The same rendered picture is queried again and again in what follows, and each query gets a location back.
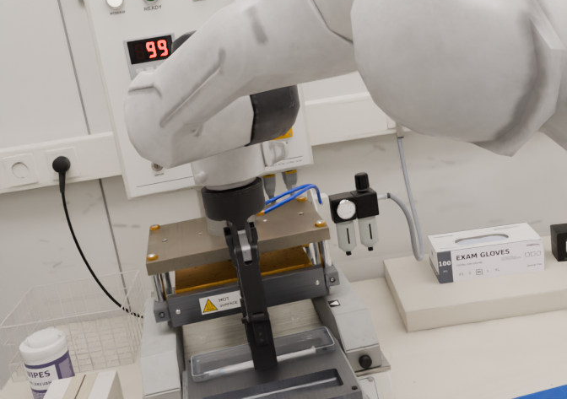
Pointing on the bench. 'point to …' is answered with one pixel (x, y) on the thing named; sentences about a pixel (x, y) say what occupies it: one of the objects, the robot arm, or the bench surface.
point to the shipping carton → (87, 387)
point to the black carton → (558, 241)
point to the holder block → (284, 380)
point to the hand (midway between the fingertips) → (258, 333)
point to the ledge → (473, 293)
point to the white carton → (485, 252)
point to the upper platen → (200, 274)
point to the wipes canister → (45, 359)
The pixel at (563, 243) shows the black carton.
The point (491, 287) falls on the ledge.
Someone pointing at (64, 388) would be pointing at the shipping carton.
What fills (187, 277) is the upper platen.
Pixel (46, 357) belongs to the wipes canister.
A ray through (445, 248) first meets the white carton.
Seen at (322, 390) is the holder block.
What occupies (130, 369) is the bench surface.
